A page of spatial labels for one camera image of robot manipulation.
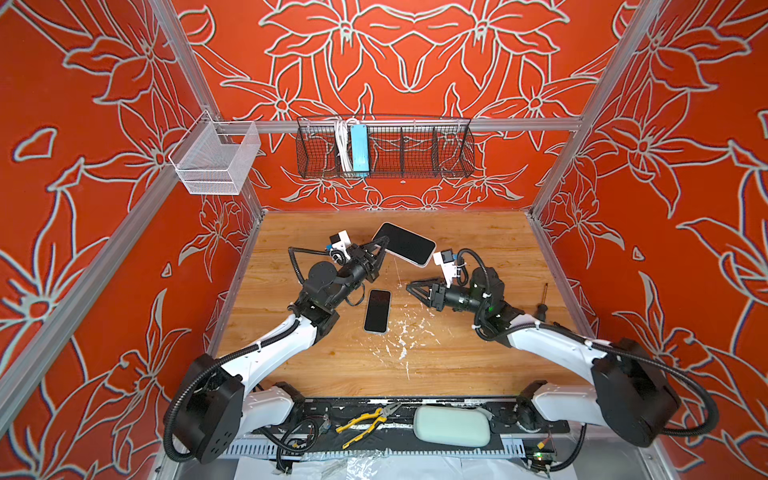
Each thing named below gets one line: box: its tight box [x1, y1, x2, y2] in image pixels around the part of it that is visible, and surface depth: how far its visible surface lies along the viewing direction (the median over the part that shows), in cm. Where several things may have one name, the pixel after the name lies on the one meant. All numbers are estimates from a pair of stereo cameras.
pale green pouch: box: [413, 406, 493, 448], surface depth 71 cm
